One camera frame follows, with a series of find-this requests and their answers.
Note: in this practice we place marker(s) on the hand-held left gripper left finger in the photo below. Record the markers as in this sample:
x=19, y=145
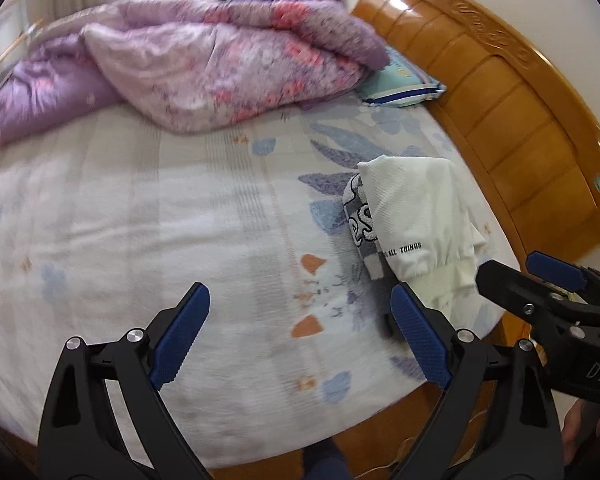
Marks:
x=180, y=335

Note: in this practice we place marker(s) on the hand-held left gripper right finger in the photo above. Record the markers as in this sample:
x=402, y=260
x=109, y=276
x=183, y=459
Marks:
x=420, y=335

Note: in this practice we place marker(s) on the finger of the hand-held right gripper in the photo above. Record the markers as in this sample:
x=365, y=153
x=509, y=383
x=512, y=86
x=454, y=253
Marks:
x=555, y=271
x=520, y=290

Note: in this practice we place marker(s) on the black white checkered garment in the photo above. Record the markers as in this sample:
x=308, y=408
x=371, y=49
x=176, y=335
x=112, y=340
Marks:
x=362, y=230

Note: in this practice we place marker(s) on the white button-up jacket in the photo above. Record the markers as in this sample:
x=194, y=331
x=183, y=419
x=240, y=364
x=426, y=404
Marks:
x=420, y=210

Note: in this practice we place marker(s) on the person's right hand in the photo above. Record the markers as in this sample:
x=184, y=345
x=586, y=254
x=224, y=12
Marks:
x=575, y=435

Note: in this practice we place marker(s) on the pale printed bed sheet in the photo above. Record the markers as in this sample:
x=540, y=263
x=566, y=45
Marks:
x=155, y=210

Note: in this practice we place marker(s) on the person's leg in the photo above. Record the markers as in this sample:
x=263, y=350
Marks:
x=327, y=462

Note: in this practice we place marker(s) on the wooden bed headboard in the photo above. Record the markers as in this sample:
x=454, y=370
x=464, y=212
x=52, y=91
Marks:
x=505, y=110

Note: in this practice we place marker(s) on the light blue striped pillow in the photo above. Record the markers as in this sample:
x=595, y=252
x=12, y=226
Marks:
x=400, y=80

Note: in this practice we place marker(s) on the purple floral quilt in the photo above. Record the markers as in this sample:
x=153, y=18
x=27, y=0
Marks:
x=180, y=60

